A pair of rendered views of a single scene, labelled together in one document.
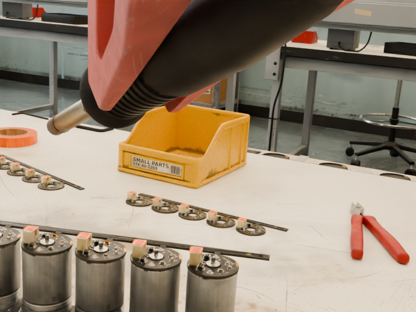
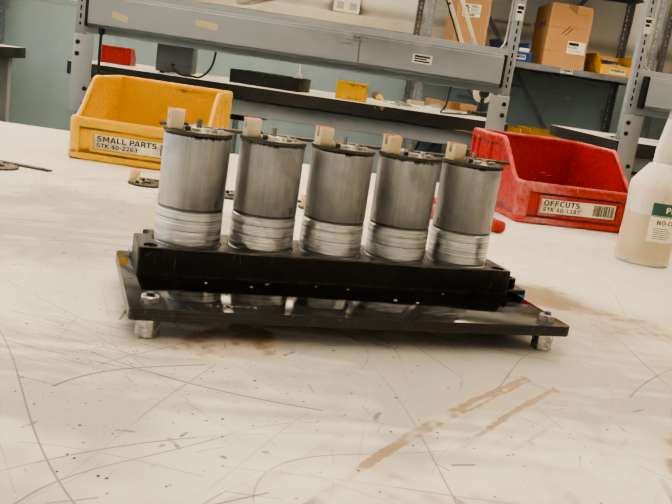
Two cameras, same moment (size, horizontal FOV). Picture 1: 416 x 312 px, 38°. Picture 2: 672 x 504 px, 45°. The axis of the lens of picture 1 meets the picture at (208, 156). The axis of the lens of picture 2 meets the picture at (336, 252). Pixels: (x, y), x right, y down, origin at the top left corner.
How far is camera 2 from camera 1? 0.22 m
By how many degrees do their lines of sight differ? 28
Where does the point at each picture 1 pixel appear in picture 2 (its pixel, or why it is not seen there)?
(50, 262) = (294, 158)
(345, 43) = (181, 65)
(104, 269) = (365, 164)
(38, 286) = (277, 192)
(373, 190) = not seen: hidden behind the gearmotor
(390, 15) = (241, 32)
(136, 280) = (401, 178)
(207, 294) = (483, 189)
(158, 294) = (426, 194)
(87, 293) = (341, 198)
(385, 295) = (516, 252)
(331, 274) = not seen: hidden behind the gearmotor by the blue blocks
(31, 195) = not seen: outside the picture
